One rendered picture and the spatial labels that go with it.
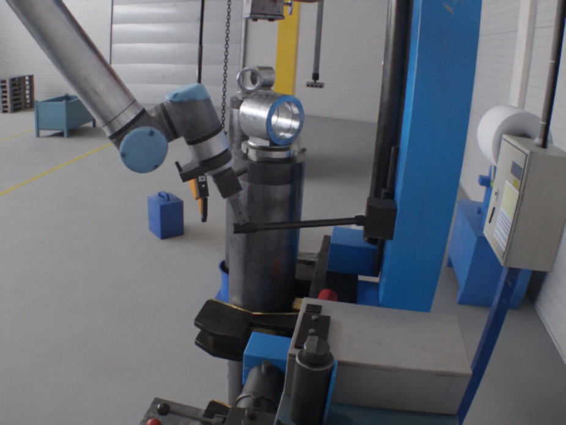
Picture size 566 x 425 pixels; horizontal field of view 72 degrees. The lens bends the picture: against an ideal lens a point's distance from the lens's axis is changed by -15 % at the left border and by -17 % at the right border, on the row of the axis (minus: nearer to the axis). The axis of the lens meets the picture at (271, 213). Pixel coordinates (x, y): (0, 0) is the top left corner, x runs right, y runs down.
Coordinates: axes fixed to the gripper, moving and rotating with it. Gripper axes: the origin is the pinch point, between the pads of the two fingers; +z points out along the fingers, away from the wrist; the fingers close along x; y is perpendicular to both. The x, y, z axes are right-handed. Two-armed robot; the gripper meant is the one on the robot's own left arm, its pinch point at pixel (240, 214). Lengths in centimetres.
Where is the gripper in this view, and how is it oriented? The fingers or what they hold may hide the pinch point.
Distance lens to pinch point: 111.2
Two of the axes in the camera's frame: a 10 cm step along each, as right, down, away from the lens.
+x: -2.9, -3.6, 8.9
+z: 3.5, 8.2, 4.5
